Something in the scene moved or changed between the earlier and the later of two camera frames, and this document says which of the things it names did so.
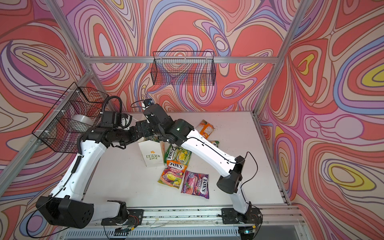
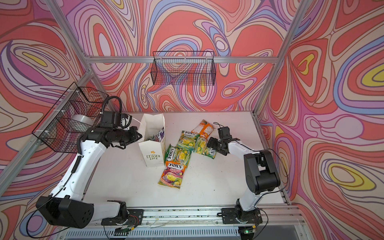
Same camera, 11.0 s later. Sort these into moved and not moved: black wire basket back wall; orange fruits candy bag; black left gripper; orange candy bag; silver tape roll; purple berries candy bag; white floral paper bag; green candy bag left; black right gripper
Moved: black left gripper; purple berries candy bag; black right gripper
Not moved: white floral paper bag; orange candy bag; silver tape roll; black wire basket back wall; orange fruits candy bag; green candy bag left
